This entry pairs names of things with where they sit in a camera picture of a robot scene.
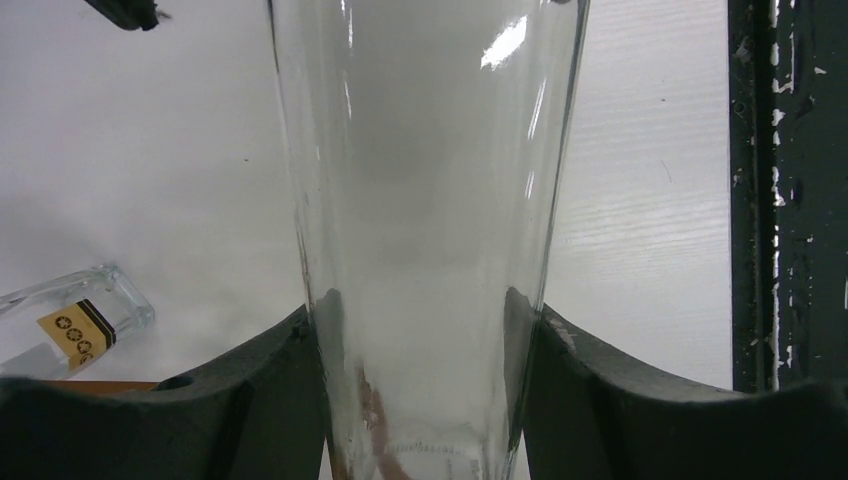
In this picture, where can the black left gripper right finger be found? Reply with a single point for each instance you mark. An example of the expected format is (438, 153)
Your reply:
(595, 412)

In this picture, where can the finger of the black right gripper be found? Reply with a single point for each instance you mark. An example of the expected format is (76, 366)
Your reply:
(130, 15)

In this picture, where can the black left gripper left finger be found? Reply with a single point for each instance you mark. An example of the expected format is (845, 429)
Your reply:
(254, 412)

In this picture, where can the tall clear glass bottle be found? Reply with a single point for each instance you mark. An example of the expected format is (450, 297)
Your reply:
(424, 142)

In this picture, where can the brown wooden wine rack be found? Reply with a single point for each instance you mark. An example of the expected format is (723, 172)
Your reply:
(99, 387)

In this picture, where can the clear liquor bottle black cap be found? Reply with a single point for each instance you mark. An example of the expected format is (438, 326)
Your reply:
(56, 329)

